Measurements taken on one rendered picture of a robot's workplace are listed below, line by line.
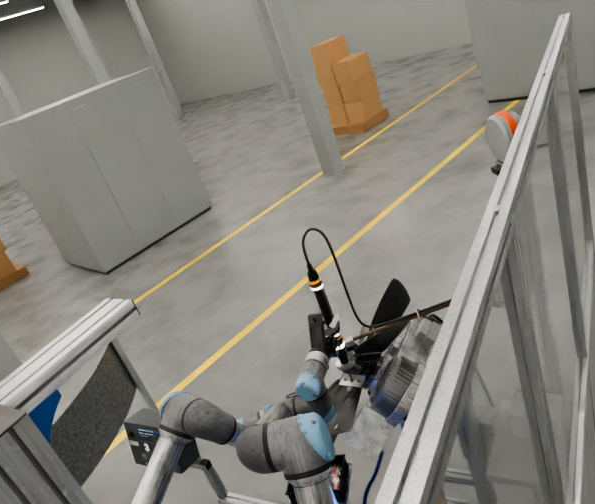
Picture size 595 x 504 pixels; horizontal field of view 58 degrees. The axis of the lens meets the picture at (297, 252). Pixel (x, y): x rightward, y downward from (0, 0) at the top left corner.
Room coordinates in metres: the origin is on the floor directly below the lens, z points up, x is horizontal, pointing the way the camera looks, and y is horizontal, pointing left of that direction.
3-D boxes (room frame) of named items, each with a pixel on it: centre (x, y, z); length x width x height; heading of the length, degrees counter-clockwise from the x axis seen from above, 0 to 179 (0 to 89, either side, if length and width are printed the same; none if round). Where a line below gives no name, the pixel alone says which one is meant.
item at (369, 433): (1.52, -0.02, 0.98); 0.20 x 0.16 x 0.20; 54
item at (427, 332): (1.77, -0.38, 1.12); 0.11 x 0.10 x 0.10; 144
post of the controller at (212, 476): (1.61, 0.62, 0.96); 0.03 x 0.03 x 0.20; 54
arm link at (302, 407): (1.33, 0.12, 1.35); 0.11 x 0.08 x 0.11; 80
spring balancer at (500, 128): (1.57, -0.74, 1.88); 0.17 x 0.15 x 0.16; 144
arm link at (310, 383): (1.33, 0.10, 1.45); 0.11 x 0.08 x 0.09; 154
